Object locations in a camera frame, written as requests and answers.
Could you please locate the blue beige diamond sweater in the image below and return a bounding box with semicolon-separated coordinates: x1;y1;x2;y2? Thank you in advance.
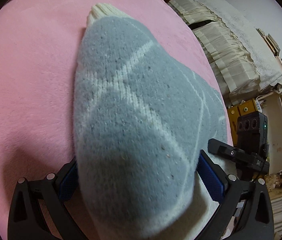
73;3;229;239

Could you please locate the wooden drawer desk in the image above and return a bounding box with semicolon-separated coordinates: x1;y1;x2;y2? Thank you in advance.
227;99;257;146

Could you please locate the cream cloth covered piano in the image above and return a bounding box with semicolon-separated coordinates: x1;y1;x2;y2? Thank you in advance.
168;0;260;107

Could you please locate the white lace cover cloth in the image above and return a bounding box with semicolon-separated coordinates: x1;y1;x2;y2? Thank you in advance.
193;0;282;90

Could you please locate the stack of books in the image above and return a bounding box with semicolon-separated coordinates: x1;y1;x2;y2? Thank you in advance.
256;28;282;70

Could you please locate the pink fleece bed blanket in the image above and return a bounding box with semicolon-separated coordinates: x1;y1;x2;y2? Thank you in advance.
0;0;234;240

